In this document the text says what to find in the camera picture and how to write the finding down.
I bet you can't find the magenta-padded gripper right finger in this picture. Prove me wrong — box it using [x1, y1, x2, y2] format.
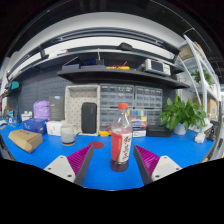
[133, 144, 183, 186]

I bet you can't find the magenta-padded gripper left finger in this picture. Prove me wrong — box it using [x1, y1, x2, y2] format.
[43, 144, 95, 187]

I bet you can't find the clear red-capped drink bottle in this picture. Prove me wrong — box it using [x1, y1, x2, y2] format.
[110, 102, 134, 173]

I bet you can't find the white grey ceramic mug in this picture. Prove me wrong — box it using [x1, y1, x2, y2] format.
[60, 123, 79, 145]

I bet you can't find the flat black case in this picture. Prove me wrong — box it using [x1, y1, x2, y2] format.
[146, 124, 174, 138]

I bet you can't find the black box with white label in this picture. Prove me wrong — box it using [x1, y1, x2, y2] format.
[132, 128, 148, 138]

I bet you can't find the white carton box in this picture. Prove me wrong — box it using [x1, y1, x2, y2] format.
[45, 120, 66, 137]

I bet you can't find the brown cardboard box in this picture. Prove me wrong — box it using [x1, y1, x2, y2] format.
[8, 128, 44, 154]

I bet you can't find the white power adapter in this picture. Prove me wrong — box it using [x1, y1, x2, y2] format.
[194, 132, 207, 144]

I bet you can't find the grey small-parts drawer cabinet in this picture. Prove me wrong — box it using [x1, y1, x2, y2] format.
[147, 109, 163, 126]
[99, 108, 129, 131]
[99, 83, 135, 109]
[134, 85, 164, 110]

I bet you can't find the blue carton box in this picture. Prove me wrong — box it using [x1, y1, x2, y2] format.
[22, 118, 48, 136]

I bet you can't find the yellow multimeter with red leads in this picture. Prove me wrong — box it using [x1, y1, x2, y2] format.
[98, 126, 113, 137]

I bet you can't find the clear organizer with coloured parts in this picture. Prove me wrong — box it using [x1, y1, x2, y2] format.
[129, 109, 148, 130]

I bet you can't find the green potted plant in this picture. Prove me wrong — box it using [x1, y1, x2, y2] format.
[158, 95, 208, 136]

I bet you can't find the dark grey product box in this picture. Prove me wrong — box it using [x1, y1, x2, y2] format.
[48, 95, 66, 122]

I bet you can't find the purple plastic bag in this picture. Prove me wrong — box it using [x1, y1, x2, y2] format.
[32, 100, 51, 121]

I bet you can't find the small white carton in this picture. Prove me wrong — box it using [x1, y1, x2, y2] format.
[20, 111, 33, 122]

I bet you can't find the white dotted storage bin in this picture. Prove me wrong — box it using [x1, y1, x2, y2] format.
[64, 84, 101, 137]

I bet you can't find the dark grey pegboard panel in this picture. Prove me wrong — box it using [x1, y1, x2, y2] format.
[16, 71, 101, 116]

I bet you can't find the teal bin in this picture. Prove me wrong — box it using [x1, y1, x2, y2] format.
[7, 80, 20, 92]

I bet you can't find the white shelf unit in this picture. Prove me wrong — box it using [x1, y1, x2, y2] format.
[178, 34, 223, 144]

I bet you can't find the black workbench shelf board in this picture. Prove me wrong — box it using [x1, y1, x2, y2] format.
[56, 67, 191, 90]
[33, 44, 186, 73]

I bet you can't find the yellow red hand tool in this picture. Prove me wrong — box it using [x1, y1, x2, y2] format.
[105, 61, 131, 71]

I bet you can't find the black rounded device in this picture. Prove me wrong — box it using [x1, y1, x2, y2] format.
[118, 42, 134, 52]

